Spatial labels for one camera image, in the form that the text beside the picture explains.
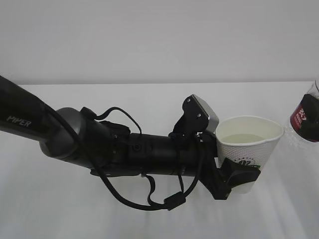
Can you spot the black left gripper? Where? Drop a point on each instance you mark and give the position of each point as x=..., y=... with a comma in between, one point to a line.
x=194, y=156

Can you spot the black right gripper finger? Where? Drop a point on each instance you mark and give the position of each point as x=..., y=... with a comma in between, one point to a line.
x=309, y=128

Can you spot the Nongfu Spring water bottle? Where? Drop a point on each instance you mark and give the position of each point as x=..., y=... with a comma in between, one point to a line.
x=292, y=128

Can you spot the white paper coffee cup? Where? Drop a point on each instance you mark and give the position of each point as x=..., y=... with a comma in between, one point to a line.
x=247, y=140

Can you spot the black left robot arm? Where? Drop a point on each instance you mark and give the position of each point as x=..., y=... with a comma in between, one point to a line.
x=108, y=149

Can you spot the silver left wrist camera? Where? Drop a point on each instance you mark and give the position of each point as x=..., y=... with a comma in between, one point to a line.
x=197, y=116

